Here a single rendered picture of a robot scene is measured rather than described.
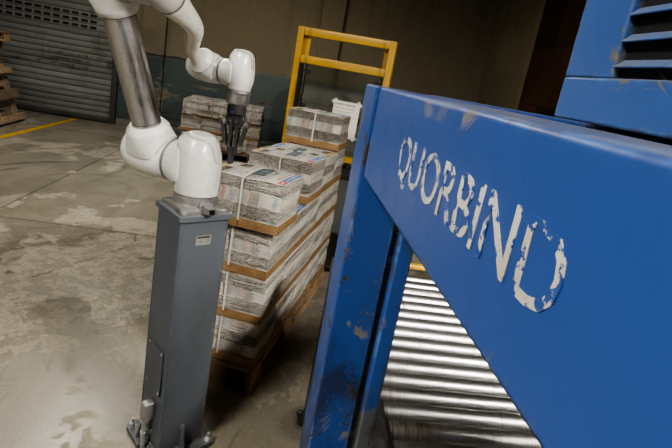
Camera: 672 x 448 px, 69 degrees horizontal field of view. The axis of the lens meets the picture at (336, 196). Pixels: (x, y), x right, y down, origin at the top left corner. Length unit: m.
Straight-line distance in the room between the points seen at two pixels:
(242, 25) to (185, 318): 7.66
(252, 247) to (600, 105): 1.89
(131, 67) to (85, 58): 8.04
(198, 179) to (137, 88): 0.35
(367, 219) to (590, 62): 0.27
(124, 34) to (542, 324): 1.60
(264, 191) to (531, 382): 1.96
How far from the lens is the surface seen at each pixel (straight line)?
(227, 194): 2.18
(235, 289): 2.33
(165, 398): 2.08
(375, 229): 0.56
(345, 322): 0.60
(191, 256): 1.81
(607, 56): 0.50
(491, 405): 1.45
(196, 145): 1.73
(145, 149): 1.83
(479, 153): 0.24
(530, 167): 0.20
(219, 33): 9.24
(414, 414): 1.32
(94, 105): 9.76
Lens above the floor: 1.55
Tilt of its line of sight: 14 degrees down
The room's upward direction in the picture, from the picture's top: 10 degrees clockwise
